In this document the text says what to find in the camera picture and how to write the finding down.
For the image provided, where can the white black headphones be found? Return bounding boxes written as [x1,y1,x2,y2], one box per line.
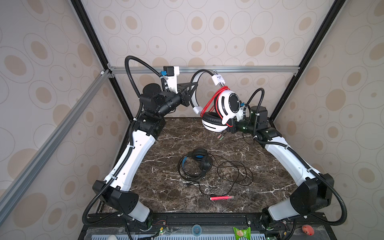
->
[190,69,241,133]

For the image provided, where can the red headphone cable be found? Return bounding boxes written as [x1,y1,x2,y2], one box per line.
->
[200,86,235,140]

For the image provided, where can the black headphone cable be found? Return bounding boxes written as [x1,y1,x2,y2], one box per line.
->
[178,146,254,196]

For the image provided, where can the black blue headphones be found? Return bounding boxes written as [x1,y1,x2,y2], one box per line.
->
[178,148,214,182]

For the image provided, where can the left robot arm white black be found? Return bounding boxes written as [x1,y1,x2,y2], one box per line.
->
[82,56,194,230]

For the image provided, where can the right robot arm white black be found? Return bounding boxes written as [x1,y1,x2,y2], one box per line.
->
[234,105,348,226]

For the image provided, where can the pink marker pen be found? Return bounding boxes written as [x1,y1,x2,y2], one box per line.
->
[210,196,234,201]

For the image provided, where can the green snack packet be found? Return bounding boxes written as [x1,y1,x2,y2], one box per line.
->
[233,227,251,240]

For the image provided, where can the blue tape roll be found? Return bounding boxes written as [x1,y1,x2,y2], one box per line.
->
[192,225,202,237]

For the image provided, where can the red round object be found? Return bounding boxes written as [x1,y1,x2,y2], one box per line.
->
[302,225,315,236]

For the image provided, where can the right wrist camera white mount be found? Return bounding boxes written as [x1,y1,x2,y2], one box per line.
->
[236,103,246,122]

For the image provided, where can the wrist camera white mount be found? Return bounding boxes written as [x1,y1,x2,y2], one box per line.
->
[236,103,246,122]
[161,66,180,94]

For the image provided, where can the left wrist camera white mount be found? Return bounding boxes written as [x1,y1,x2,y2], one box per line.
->
[161,66,180,94]

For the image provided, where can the aluminium back rail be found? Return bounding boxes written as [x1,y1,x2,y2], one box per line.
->
[108,65,301,75]

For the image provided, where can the aluminium rail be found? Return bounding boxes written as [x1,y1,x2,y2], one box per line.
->
[108,65,301,75]
[1,69,112,224]

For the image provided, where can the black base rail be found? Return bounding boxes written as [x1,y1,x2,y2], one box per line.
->
[79,213,336,240]

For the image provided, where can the black corner frame post left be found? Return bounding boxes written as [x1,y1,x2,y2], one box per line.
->
[70,0,133,121]

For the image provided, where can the black corner frame post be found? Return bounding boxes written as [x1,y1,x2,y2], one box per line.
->
[70,0,133,121]
[270,0,347,123]

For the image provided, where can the black corner frame post right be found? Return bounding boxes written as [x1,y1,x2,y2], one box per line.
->
[270,0,347,123]

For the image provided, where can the aluminium left rail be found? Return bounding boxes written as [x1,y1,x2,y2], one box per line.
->
[1,69,112,224]

